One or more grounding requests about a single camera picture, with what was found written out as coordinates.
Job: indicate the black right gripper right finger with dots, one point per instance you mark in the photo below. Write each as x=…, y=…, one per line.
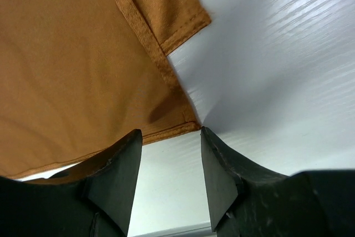
x=247, y=199

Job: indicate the orange brown cloth napkin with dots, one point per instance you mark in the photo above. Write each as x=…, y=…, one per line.
x=77, y=75

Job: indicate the aluminium table frame rail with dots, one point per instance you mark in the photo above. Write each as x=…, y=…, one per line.
x=203, y=229

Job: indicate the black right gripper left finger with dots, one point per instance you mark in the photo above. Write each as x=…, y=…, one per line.
x=92, y=198

